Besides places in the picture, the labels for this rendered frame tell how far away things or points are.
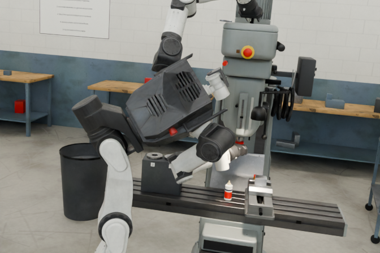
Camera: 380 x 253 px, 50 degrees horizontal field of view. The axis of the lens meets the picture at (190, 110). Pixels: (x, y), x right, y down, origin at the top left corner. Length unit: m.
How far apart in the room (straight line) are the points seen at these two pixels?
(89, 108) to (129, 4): 5.11
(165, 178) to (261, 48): 0.89
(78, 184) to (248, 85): 2.25
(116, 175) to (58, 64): 5.55
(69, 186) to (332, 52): 4.24
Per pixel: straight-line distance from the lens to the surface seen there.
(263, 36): 1.91
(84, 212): 4.01
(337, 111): 5.71
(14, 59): 7.51
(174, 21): 1.80
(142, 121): 1.55
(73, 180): 3.88
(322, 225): 2.29
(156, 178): 2.28
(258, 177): 2.26
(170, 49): 1.68
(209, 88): 1.71
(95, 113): 1.61
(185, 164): 1.73
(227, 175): 2.59
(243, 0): 1.92
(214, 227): 2.24
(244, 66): 2.02
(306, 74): 2.36
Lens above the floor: 1.87
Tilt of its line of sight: 12 degrees down
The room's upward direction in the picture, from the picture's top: 4 degrees clockwise
